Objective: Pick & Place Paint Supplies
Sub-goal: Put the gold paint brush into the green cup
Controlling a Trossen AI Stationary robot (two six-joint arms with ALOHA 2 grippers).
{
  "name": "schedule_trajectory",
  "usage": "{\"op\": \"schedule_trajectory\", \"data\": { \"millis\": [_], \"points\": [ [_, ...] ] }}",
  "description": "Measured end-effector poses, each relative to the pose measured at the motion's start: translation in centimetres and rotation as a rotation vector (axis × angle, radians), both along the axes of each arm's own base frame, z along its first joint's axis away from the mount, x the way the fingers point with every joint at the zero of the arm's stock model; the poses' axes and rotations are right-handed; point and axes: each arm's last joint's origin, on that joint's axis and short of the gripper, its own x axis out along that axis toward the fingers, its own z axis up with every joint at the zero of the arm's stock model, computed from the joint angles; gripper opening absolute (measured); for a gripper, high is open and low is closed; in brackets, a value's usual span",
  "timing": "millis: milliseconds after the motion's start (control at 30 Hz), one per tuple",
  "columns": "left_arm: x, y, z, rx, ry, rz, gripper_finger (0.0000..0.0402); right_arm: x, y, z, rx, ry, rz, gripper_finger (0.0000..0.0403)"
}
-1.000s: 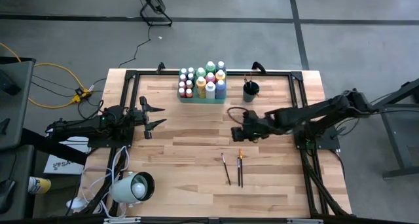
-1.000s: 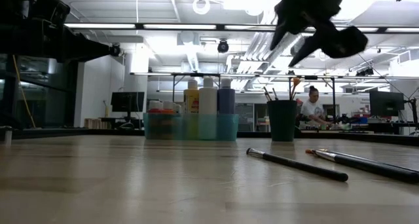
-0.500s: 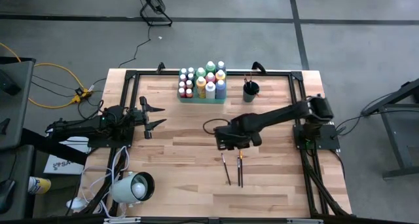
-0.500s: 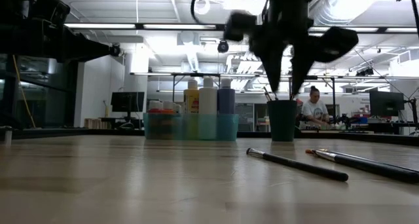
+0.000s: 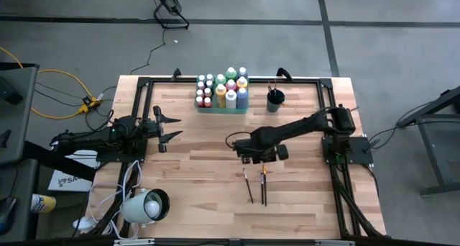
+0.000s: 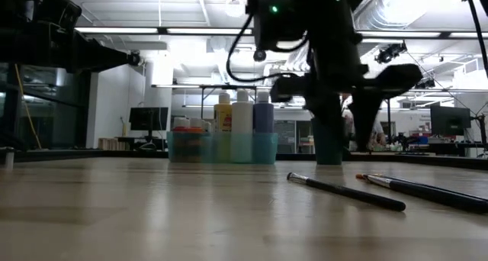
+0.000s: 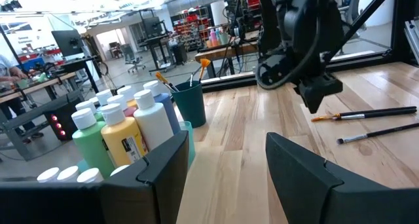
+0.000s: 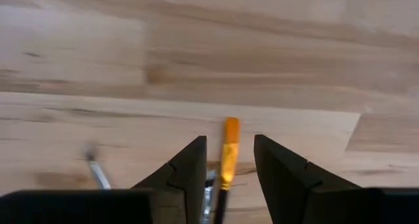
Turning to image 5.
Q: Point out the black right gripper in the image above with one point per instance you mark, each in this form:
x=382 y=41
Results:
x=257 y=149

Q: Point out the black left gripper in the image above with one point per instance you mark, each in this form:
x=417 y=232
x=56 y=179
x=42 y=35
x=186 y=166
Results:
x=158 y=129

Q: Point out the small red paint bottle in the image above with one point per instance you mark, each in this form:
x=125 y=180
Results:
x=200 y=93
x=199 y=101

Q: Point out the small orange paint bottle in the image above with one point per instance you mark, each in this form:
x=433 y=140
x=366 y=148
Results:
x=207 y=102

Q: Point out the small ochre yellow paint bottle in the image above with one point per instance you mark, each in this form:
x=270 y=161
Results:
x=207 y=92

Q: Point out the small magenta paint bottle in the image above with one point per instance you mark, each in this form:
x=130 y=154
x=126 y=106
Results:
x=200 y=85

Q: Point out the small blue paint bottle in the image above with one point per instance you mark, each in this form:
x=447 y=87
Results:
x=209 y=84

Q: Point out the dark slate blue paint bottle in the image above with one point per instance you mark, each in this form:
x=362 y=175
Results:
x=242 y=98

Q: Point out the large white paint bottle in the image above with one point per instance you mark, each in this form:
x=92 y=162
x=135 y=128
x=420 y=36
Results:
x=230 y=98

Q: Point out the large coral pink paint bottle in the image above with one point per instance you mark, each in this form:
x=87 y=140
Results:
x=230 y=85

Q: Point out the black paintbrush silver ferrule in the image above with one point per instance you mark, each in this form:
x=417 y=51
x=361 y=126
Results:
x=275 y=86
x=248 y=186

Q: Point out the periwinkle blue paint bottle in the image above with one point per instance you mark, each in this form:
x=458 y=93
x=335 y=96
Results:
x=243 y=72

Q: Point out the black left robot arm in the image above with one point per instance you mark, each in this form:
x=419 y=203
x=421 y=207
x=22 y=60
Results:
x=97 y=138

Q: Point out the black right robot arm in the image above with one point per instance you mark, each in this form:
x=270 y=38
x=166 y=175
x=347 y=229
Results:
x=298 y=129

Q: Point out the black paintbrush copper ferrule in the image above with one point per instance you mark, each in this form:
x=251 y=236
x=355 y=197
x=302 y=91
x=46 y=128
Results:
x=265 y=185

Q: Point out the teal translucent plastic bin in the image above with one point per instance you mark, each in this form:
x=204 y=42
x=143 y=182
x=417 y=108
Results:
x=215 y=110

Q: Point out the dark plastic cup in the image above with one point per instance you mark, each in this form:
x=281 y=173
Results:
x=275 y=104

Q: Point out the white desk lamp black rim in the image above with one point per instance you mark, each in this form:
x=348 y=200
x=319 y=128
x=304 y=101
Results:
x=143 y=206

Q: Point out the yellow black power connector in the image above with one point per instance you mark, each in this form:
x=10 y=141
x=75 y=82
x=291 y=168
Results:
x=88 y=105

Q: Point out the white printed box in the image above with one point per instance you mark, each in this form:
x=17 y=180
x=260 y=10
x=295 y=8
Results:
x=68 y=181

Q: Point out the yellow white can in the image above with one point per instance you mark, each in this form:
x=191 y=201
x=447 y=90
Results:
x=43 y=203

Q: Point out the grey side desk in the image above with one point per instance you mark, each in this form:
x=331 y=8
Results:
x=18 y=123

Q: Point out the black side table stand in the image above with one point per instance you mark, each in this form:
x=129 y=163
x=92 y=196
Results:
x=435 y=149

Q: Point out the black computer mouse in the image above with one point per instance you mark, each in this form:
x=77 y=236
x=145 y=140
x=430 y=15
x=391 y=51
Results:
x=7 y=213

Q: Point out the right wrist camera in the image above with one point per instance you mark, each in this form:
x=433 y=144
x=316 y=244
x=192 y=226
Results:
x=282 y=151

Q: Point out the black aluminium table frame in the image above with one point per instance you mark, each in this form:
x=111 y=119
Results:
x=302 y=81

